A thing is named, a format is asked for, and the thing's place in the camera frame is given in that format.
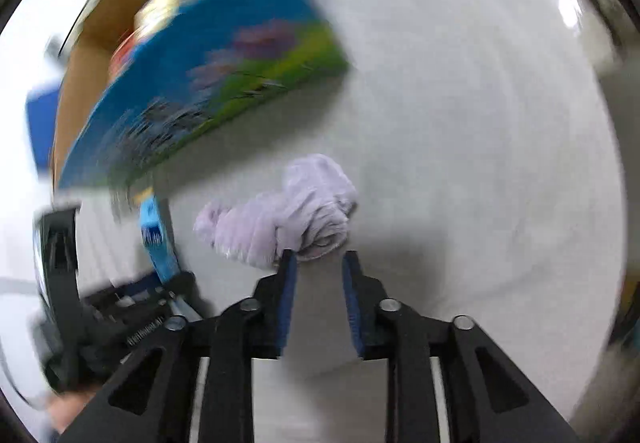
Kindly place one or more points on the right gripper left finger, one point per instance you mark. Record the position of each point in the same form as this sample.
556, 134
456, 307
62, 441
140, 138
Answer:
194, 377

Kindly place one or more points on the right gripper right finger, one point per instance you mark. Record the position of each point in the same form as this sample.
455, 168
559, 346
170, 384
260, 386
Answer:
446, 381

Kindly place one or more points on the blue Nestle milk powder bag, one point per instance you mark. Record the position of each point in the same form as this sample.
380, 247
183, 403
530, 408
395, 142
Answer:
156, 239

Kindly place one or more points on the lilac cloth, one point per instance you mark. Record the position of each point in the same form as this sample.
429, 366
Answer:
309, 216

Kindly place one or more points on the blue foam cushion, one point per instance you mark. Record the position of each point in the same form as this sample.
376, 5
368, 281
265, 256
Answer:
41, 108

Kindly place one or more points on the cardboard milk carton box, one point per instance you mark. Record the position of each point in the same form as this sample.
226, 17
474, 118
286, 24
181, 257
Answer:
145, 77

